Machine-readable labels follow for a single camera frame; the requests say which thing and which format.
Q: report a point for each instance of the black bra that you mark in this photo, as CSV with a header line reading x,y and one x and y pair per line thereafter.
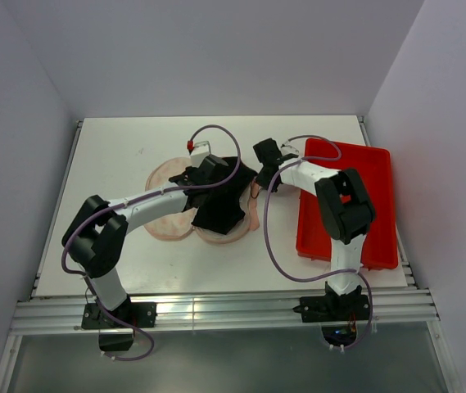
x,y
221,212

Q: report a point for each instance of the pink mesh laundry bag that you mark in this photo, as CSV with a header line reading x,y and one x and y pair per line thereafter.
x,y
176,227

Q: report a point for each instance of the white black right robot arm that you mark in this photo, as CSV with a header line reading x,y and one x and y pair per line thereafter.
x,y
345,206

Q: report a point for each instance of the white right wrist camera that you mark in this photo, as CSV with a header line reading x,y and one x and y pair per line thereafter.
x,y
287,149

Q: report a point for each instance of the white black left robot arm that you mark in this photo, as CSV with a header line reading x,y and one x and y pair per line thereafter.
x,y
94,241

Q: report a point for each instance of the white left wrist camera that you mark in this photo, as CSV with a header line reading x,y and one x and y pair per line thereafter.
x,y
198,151

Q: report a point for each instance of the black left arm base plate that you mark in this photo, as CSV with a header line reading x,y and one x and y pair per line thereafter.
x,y
138,315

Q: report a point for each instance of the aluminium rail frame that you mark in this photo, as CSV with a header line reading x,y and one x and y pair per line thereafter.
x,y
224,313

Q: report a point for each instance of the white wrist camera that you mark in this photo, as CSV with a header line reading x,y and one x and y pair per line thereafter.
x,y
287,149
198,151

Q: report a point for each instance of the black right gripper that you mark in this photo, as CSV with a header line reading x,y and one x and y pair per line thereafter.
x,y
261,180

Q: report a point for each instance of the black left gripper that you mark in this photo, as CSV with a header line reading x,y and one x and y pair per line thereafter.
x,y
189,170

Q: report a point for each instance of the red plastic tray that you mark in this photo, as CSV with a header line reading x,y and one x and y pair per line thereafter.
x,y
374,167

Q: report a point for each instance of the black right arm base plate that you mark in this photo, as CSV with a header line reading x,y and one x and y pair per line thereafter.
x,y
333,308

